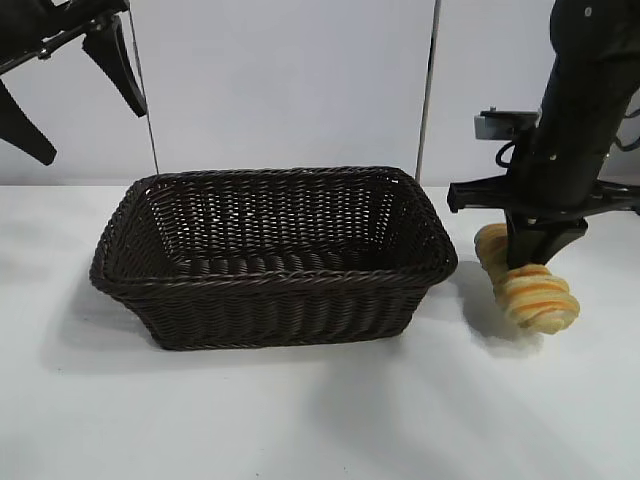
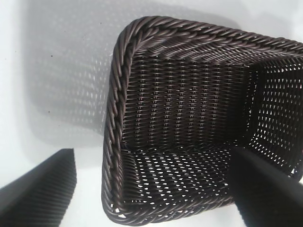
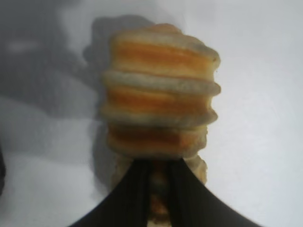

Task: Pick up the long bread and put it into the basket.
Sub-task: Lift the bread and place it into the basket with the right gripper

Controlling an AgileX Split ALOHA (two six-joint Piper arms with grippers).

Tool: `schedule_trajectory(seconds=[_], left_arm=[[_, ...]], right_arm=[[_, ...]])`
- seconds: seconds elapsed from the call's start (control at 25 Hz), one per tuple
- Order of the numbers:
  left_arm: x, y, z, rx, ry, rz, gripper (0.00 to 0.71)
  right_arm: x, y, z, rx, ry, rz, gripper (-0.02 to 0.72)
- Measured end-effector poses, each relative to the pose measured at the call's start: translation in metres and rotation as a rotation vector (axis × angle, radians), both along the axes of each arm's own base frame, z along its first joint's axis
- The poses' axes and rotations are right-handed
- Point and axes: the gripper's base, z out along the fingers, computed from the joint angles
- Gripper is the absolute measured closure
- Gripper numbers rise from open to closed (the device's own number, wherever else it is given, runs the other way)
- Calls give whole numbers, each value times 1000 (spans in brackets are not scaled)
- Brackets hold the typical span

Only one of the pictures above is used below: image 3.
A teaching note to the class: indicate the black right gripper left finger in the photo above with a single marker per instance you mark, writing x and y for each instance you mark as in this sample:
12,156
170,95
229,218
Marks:
127,196

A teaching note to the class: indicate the long striped bread loaf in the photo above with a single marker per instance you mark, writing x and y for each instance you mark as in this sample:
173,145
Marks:
158,94

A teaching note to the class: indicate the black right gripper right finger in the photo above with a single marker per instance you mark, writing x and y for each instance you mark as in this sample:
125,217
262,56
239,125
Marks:
201,208

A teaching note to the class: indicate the dark brown wicker basket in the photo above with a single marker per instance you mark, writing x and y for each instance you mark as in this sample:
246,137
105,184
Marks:
2,170

